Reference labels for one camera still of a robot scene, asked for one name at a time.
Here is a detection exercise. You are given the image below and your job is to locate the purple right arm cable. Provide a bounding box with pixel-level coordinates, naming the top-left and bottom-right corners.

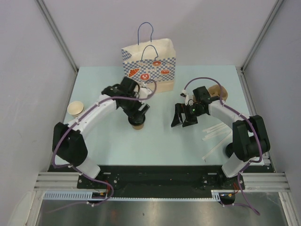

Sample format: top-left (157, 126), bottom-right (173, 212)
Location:
top-left (182, 76), bottom-right (264, 216)

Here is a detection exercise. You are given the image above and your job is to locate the aluminium frame post right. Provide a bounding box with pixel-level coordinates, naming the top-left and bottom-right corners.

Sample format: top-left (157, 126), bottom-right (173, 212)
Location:
top-left (240, 0), bottom-right (285, 73)

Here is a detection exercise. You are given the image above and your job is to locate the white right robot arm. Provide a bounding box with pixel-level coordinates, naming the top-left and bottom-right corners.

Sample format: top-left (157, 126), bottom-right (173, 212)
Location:
top-left (171, 86), bottom-right (270, 189)

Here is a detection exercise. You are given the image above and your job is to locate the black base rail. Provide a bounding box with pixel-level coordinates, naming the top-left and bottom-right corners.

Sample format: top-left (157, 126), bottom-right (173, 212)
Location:
top-left (48, 164), bottom-right (245, 201)

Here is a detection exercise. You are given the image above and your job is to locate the single brown paper cup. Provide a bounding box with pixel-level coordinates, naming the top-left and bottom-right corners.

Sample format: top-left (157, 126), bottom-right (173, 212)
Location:
top-left (132, 124), bottom-right (144, 130)

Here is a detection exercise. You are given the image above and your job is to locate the white wrapped straw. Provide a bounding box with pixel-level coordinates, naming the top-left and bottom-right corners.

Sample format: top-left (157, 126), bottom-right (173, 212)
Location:
top-left (206, 125), bottom-right (229, 134)
top-left (202, 122), bottom-right (226, 132)
top-left (202, 128), bottom-right (232, 140)
top-left (202, 132), bottom-right (232, 161)

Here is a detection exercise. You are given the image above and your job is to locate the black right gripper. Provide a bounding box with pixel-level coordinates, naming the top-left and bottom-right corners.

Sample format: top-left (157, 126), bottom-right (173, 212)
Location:
top-left (171, 103), bottom-right (206, 127)

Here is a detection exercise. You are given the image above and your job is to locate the stack of black cup lids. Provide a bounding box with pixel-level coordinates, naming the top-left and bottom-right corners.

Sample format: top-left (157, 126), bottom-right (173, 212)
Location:
top-left (225, 143), bottom-right (233, 158)

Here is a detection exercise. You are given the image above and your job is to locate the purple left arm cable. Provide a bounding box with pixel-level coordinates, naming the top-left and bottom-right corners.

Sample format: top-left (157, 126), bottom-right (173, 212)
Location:
top-left (46, 79), bottom-right (158, 212)

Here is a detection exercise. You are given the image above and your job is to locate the single black cup lid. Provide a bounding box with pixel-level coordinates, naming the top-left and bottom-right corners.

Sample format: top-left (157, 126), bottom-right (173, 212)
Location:
top-left (128, 114), bottom-right (146, 126)

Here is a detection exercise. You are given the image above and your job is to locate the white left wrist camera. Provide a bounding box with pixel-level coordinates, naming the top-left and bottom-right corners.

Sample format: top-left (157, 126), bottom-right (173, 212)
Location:
top-left (138, 86), bottom-right (153, 100)

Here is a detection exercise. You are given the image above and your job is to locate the white wrapped straw front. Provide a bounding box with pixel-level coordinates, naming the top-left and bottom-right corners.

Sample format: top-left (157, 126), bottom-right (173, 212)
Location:
top-left (202, 132), bottom-right (232, 161)

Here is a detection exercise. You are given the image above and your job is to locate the blue checkered paper bag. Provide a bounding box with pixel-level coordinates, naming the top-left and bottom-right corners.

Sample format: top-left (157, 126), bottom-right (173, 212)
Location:
top-left (121, 22), bottom-right (176, 93)

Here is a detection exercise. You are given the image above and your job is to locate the aluminium frame rail right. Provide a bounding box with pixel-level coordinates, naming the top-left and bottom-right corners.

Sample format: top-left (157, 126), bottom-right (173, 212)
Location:
top-left (239, 67), bottom-right (301, 226)

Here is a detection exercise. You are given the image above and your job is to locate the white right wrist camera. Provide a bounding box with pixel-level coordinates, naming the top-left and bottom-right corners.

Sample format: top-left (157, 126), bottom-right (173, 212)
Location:
top-left (180, 89), bottom-right (194, 105)

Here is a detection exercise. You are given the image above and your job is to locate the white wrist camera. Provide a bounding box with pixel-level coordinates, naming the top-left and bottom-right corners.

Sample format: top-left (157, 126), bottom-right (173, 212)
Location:
top-left (180, 89), bottom-right (194, 105)
top-left (138, 86), bottom-right (153, 100)

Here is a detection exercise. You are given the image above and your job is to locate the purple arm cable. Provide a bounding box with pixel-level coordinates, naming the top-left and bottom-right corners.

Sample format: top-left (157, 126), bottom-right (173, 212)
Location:
top-left (182, 76), bottom-right (264, 216)
top-left (46, 79), bottom-right (158, 212)

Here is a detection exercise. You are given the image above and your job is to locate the aluminium frame post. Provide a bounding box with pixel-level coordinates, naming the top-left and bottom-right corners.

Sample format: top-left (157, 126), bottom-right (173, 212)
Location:
top-left (240, 0), bottom-right (285, 73)
top-left (34, 0), bottom-right (79, 74)

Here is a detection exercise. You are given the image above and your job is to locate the white wrapped straw back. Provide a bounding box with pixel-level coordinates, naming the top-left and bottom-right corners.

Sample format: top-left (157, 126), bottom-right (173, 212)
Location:
top-left (202, 122), bottom-right (226, 132)

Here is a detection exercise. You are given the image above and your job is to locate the stack of brown paper cups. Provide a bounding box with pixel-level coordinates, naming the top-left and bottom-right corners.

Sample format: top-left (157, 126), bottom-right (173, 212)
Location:
top-left (67, 101), bottom-right (85, 118)

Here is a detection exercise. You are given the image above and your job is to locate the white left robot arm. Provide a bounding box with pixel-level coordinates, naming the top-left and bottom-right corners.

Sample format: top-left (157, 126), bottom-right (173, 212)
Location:
top-left (52, 77), bottom-right (156, 188)

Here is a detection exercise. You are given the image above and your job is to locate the aluminium frame post left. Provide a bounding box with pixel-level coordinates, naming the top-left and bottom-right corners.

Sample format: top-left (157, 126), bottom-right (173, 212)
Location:
top-left (34, 0), bottom-right (79, 74)

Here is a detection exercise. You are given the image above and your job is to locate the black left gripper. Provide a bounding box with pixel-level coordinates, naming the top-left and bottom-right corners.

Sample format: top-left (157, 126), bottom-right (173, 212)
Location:
top-left (120, 92), bottom-right (149, 123)

